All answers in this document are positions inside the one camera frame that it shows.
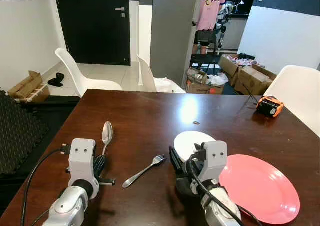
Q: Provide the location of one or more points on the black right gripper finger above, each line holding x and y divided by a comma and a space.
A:
176, 161

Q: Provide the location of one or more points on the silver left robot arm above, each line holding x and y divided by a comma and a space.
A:
67, 208

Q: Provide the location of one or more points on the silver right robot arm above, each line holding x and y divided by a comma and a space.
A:
220, 206

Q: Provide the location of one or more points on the small white plate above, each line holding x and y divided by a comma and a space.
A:
187, 142

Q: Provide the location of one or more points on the silver metal spoon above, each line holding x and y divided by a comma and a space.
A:
107, 132

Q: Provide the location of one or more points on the silver metal fork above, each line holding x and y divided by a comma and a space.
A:
142, 172

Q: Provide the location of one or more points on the small dark crumb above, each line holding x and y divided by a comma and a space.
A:
195, 122

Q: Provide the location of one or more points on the large pink plate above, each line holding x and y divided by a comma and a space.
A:
262, 191

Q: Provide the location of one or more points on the cardboard box with plastic bags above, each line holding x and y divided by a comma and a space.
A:
202, 83

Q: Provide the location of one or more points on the black foam mat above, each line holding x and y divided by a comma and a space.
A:
20, 133

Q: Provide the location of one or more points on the white chair with cloth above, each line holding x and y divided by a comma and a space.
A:
146, 78

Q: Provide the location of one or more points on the white plastic chair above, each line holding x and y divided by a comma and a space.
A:
80, 76

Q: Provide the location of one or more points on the black shoes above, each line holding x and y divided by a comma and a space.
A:
56, 80

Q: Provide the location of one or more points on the open flat cardboard box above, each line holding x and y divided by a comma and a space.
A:
27, 88

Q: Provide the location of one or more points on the orange and black device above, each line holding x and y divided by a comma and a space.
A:
270, 107

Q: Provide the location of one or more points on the white round-backed chair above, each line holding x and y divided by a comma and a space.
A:
300, 93

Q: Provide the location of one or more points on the large brown cardboard box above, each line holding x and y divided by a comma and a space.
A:
252, 78

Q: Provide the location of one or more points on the black door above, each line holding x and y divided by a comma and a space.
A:
92, 31

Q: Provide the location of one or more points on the white humanoid robot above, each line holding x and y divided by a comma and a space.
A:
222, 26

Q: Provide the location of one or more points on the pink printed t-shirt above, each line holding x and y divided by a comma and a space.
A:
211, 11

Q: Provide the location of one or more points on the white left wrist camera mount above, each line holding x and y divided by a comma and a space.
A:
81, 158

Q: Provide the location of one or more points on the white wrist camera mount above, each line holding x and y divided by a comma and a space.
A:
81, 158
214, 158

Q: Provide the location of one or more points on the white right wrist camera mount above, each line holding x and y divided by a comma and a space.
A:
214, 158

